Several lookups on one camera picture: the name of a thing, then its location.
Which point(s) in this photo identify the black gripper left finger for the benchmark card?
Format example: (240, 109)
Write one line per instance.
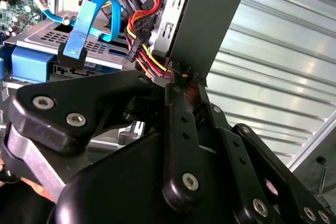
(52, 127)

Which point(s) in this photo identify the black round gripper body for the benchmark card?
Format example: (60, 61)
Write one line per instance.
(118, 190)

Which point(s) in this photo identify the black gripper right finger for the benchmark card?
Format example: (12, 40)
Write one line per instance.
(241, 161)

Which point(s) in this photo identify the person's bare hand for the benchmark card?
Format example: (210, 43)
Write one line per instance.
(36, 188)

